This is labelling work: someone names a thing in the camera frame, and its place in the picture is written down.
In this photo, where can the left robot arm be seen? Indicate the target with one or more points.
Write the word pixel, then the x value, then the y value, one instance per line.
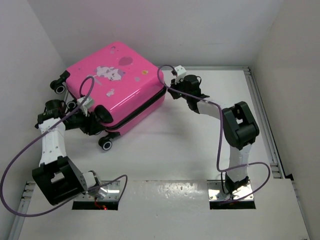
pixel 57 176

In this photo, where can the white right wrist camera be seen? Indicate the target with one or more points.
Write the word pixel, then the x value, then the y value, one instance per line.
pixel 179 72

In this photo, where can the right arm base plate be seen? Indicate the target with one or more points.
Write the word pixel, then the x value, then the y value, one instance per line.
pixel 216 194

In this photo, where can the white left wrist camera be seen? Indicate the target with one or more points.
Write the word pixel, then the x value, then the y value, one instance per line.
pixel 84 104

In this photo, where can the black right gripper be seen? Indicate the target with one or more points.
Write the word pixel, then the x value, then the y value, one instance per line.
pixel 176 86

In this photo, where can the pink hard-shell suitcase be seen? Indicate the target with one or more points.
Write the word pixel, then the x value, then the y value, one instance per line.
pixel 123 84

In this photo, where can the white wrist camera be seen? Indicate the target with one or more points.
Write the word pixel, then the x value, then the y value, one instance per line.
pixel 179 72
pixel 84 104

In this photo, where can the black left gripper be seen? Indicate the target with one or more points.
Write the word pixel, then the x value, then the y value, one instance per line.
pixel 90 125

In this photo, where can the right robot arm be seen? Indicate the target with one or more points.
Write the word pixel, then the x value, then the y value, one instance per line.
pixel 240 128

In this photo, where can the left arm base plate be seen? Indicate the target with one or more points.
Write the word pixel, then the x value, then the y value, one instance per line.
pixel 107 193

